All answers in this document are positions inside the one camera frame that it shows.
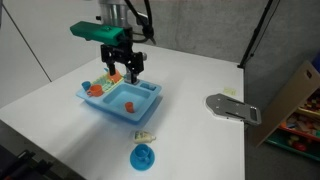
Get green wrist camera box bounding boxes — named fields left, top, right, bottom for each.
left=70, top=21, right=125, bottom=46

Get grey metal mounting plate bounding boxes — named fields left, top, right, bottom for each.
left=205, top=93, right=262, bottom=126

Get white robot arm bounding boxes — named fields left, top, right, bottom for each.
left=98, top=0, right=154, bottom=84

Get black equipment lower left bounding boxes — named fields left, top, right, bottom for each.
left=0, top=146, right=53, bottom=180

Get orange mug on rack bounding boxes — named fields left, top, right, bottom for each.
left=86, top=84, right=104, bottom=97

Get yellow sticky note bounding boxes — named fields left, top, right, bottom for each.
left=223, top=88, right=237, bottom=96

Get grey toy faucet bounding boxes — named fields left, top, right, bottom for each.
left=125, top=52, right=147, bottom=85

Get blue toy sink basin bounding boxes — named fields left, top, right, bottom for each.
left=76, top=80, right=162, bottom=124

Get small orange cup in sink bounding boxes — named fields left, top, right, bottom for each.
left=125, top=102, right=135, bottom=113

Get blue cup on saucer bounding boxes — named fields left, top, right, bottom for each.
left=134, top=144, right=150, bottom=164

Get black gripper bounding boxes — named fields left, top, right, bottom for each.
left=100, top=28, right=138, bottom=84

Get orange plate in rack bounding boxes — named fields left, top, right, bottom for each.
left=107, top=70, right=122, bottom=83

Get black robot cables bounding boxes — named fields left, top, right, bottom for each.
left=124, top=0, right=157, bottom=45

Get wooden toy shelf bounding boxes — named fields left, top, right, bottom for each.
left=250, top=61, right=320, bottom=161

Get white cream bottle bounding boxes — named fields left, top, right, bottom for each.
left=134, top=131, right=156, bottom=144

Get black tripod pole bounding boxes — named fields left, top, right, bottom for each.
left=238, top=0, right=281, bottom=69

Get small blue cup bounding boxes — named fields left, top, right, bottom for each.
left=82, top=81, right=91, bottom=91

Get yellow green dish rack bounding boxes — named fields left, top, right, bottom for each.
left=92, top=75, right=123, bottom=92

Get blue saucer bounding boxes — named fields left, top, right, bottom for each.
left=130, top=147, right=155, bottom=171

